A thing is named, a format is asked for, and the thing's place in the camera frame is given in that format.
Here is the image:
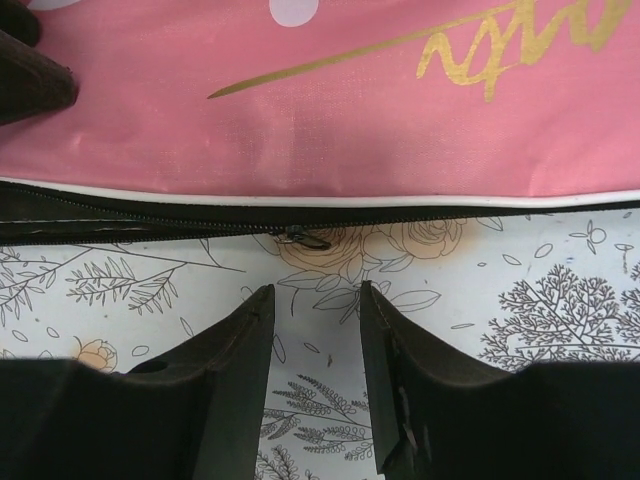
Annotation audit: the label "pink racket cover bag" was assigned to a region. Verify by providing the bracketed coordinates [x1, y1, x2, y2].
[1, 1, 639, 249]

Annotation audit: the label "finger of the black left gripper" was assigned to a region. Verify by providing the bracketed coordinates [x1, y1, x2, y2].
[1, 0, 79, 125]

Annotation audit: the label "floral table mat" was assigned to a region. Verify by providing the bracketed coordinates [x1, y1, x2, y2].
[1, 210, 639, 479]

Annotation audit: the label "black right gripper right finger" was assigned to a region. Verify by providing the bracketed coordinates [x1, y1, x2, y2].
[360, 283, 639, 479]

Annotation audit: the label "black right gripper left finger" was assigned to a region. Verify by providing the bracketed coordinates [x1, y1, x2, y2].
[1, 286, 275, 479]

